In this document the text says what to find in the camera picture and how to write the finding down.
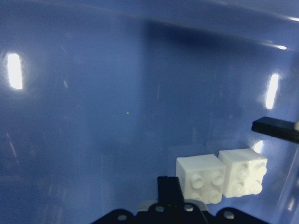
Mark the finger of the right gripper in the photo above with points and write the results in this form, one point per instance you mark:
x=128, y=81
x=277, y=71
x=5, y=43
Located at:
x=277, y=128

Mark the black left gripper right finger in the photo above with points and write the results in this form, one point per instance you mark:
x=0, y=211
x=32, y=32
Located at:
x=176, y=198

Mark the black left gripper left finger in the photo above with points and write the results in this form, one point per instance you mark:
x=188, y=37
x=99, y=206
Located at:
x=163, y=194

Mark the white block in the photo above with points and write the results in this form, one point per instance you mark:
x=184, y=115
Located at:
x=201, y=177
x=245, y=170

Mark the blue plastic tray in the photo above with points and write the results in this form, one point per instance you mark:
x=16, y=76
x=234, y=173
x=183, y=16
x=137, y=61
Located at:
x=99, y=97

